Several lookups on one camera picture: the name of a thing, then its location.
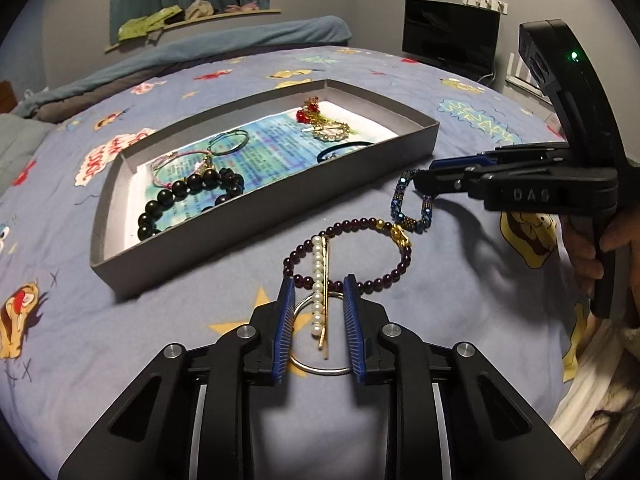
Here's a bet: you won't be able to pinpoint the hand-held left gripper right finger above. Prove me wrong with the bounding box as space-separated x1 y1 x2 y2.
341 273 586 480

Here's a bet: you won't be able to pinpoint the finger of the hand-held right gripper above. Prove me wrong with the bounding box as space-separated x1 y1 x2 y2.
429 142 573 173
412 166 488 196

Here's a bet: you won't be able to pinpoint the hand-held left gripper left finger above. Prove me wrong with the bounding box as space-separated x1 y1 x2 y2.
57 276 297 480

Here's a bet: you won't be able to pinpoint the blue beaded bracelet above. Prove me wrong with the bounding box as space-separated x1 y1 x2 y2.
390 170 436 233

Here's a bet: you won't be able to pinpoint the silver bangle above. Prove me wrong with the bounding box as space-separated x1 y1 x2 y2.
287 292 358 377

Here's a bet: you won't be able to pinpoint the pearl hair pin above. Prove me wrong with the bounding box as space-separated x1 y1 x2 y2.
310 235 332 361

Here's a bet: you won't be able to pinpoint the purple bead bracelet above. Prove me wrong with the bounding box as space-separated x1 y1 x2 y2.
283 217 413 293

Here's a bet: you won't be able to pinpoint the grey cardboard box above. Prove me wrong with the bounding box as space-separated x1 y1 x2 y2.
90 78 441 302

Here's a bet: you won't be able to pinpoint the black hair tie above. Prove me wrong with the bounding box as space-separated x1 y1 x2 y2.
316 140 376 163

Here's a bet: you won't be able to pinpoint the gold rhinestone round brooch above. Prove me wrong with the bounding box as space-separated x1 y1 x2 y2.
302 121 351 142

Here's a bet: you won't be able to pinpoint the red and gold charm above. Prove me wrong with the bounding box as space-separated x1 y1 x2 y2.
295 95 341 131

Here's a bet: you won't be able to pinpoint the black bead bracelet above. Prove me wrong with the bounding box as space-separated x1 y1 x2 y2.
136 166 246 240

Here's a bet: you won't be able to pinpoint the thin double hoop bracelet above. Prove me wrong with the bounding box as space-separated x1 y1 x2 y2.
207 128 249 157

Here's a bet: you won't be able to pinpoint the pink cord bracelet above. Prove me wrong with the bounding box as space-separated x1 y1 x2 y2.
150 147 217 188

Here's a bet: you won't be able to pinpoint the person's right hand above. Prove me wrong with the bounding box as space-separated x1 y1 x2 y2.
564 205 640 293

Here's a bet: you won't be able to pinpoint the white rack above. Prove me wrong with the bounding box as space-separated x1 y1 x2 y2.
505 52 553 93

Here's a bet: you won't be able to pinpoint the black monitor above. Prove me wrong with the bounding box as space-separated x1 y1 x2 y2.
402 0 502 78

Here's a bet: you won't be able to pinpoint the blue cartoon printed bed sheet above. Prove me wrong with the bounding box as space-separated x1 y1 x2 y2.
0 45 601 480

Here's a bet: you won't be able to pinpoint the printed paper sheet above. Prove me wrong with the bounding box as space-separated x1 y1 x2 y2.
122 101 398 243

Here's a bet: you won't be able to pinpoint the white cloth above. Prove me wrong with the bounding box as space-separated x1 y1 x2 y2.
550 310 640 466

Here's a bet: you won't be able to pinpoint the blue duvet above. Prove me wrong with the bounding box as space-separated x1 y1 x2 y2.
15 15 351 111

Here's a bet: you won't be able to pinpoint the window sill shelf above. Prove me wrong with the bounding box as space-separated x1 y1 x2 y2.
104 7 282 54

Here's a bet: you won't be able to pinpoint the beige cloth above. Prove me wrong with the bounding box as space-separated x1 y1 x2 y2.
184 0 216 21

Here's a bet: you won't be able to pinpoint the grey blanket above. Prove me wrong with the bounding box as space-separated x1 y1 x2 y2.
40 80 171 123

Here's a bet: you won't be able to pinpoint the grey-blue pillow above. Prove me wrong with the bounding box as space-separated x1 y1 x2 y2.
0 112 53 186

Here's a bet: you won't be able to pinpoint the green cloth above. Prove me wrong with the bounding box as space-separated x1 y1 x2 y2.
117 5 183 43

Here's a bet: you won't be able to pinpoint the white wall hooks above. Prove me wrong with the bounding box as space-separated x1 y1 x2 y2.
462 0 511 13

